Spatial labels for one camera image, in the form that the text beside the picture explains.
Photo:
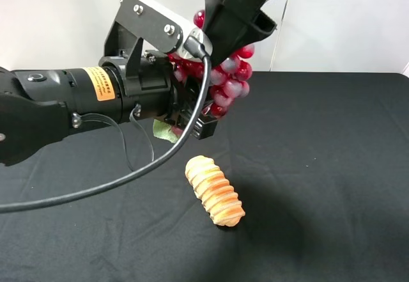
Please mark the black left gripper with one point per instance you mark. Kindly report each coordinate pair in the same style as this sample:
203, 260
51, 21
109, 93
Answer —
152, 91

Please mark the red artificial grape bunch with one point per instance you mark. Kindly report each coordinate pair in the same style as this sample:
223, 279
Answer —
228, 81

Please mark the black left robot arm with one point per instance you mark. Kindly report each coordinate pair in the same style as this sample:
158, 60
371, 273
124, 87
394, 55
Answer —
41, 107

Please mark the orange ridged bread roll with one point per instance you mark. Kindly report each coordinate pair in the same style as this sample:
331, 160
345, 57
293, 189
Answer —
213, 189

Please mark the black tablecloth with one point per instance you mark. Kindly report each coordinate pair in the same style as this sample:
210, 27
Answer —
319, 162

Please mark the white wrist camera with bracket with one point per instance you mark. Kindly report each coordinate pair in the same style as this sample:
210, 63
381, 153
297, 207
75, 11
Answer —
156, 24

